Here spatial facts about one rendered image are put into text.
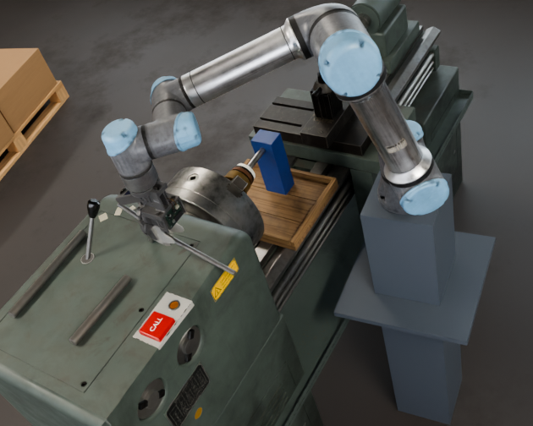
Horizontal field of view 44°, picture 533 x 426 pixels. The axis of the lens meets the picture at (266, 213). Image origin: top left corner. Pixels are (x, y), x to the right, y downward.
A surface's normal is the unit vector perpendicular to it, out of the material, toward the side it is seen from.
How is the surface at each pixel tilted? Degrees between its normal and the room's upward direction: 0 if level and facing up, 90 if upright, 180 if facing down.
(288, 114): 0
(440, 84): 0
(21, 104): 90
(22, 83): 90
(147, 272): 0
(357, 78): 82
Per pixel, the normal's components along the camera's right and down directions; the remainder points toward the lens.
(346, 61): 0.11, 0.61
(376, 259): -0.40, 0.71
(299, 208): -0.23, -0.69
